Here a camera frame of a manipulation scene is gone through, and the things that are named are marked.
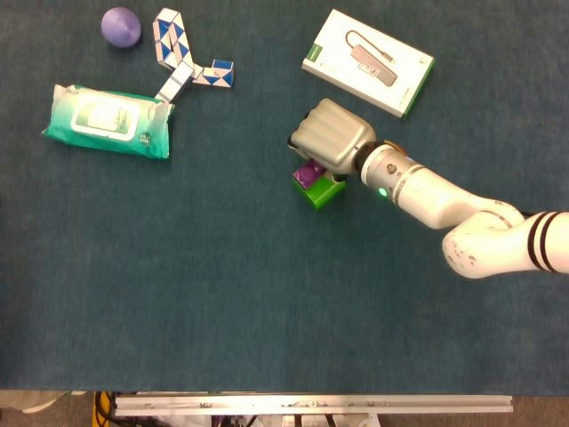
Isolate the green building block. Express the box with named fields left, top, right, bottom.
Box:
left=291, top=171, right=348, bottom=212

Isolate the green wet wipes pack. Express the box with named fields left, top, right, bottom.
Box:
left=41, top=84, right=175, bottom=160

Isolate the purple small building block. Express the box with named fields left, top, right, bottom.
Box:
left=294, top=158, right=327, bottom=189

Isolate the blue white snake puzzle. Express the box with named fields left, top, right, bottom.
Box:
left=151, top=7, right=235, bottom=104

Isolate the aluminium frame rail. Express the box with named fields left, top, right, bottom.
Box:
left=114, top=394, right=514, bottom=416

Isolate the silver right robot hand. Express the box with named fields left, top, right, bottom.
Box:
left=287, top=98, right=378, bottom=183

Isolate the teal table cloth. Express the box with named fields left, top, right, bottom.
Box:
left=0, top=0, right=569, bottom=396

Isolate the white green adapter box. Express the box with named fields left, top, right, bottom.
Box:
left=301, top=8, right=436, bottom=120

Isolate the purple ball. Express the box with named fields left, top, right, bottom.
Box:
left=100, top=6, right=142, bottom=49

